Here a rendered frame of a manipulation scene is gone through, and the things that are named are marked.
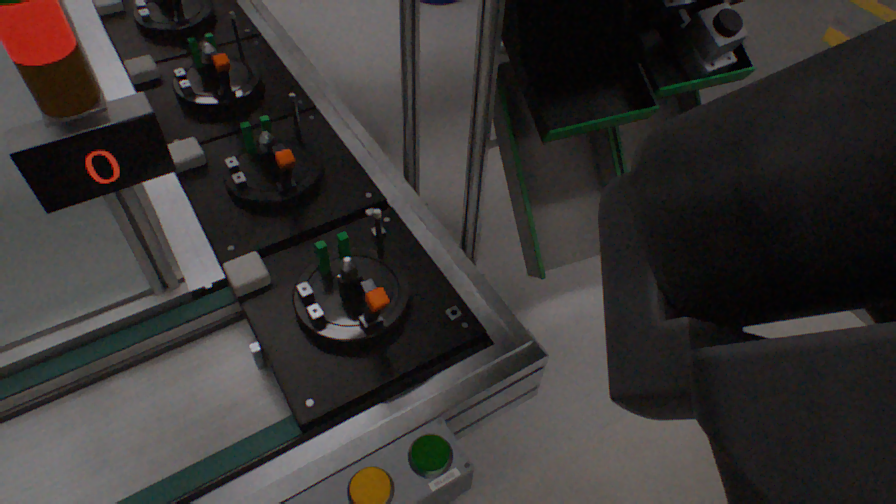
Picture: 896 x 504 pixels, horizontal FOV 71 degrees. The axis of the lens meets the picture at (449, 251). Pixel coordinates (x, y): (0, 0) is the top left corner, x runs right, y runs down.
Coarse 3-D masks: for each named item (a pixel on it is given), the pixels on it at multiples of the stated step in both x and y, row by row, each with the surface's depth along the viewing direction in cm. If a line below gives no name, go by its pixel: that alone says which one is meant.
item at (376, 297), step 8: (368, 280) 68; (368, 288) 68; (376, 288) 67; (368, 296) 66; (376, 296) 66; (384, 296) 66; (368, 304) 67; (376, 304) 66; (384, 304) 66; (368, 312) 70; (376, 312) 69; (368, 320) 71
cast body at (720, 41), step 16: (688, 16) 72; (704, 16) 67; (720, 16) 66; (736, 16) 67; (688, 32) 69; (704, 32) 67; (720, 32) 67; (736, 32) 66; (672, 48) 73; (688, 48) 70; (704, 48) 68; (720, 48) 67; (688, 64) 71; (704, 64) 69; (720, 64) 70
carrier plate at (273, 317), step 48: (336, 240) 84; (384, 240) 85; (288, 288) 79; (432, 288) 80; (288, 336) 74; (432, 336) 75; (480, 336) 76; (288, 384) 70; (336, 384) 71; (384, 384) 71
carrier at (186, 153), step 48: (192, 144) 93; (240, 144) 96; (288, 144) 94; (336, 144) 97; (192, 192) 89; (240, 192) 87; (288, 192) 87; (336, 192) 90; (240, 240) 84; (288, 240) 85
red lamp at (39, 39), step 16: (32, 0) 47; (48, 0) 48; (0, 16) 47; (16, 16) 47; (32, 16) 47; (48, 16) 48; (64, 16) 50; (0, 32) 48; (16, 32) 48; (32, 32) 48; (48, 32) 49; (64, 32) 50; (16, 48) 49; (32, 48) 49; (48, 48) 49; (64, 48) 50; (32, 64) 50
